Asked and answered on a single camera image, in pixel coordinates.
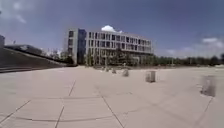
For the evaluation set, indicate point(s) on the low grey building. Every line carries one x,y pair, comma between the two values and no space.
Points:
28,49

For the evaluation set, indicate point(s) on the distant row of trees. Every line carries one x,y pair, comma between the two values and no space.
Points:
186,60

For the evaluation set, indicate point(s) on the pale concrete slab plaza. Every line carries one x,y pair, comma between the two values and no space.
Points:
100,96

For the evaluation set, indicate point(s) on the row of small trees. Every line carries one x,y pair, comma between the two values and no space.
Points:
116,58

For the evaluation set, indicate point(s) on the wide dark steps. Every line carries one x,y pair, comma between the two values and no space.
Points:
23,60

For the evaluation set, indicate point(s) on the white building with grid windows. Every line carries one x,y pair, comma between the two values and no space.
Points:
110,45

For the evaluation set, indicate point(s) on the grey concrete bollard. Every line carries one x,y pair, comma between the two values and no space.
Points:
114,71
106,69
150,76
209,86
125,72

